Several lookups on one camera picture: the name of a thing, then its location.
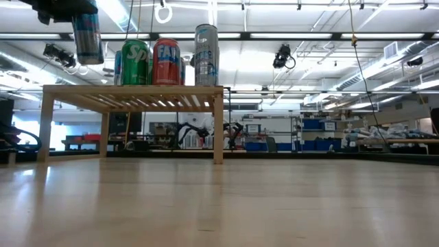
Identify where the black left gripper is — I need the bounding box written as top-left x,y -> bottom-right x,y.
19,0 -> 99,25

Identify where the silver light-blue Red Bull can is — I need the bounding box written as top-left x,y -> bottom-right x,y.
71,12 -> 105,66

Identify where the silver Celsius Arctic Vibe can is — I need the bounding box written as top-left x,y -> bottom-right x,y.
193,23 -> 220,86

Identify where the wooden slatted shelf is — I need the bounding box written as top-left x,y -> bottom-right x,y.
36,84 -> 226,165

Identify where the black ceiling-mounted device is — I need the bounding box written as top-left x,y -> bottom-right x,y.
406,56 -> 425,68
42,43 -> 78,69

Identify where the black monitor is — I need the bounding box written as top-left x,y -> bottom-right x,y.
108,112 -> 143,135

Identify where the red and black bench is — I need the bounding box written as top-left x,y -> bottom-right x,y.
61,134 -> 104,151

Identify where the metal storage rack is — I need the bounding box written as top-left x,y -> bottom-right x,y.
239,108 -> 390,154

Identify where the pile of bags and cloths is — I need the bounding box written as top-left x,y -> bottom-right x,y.
344,123 -> 429,140

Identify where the long wooden workbench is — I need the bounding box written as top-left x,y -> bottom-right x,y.
356,138 -> 439,155

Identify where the white hanging ring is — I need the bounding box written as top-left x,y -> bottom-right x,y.
154,1 -> 174,25

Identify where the black looped hose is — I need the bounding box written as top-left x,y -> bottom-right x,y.
0,121 -> 43,154

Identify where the black overhead camera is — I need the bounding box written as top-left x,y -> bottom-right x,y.
272,43 -> 297,70

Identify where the thin hanging cable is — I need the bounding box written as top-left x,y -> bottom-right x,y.
347,0 -> 390,147

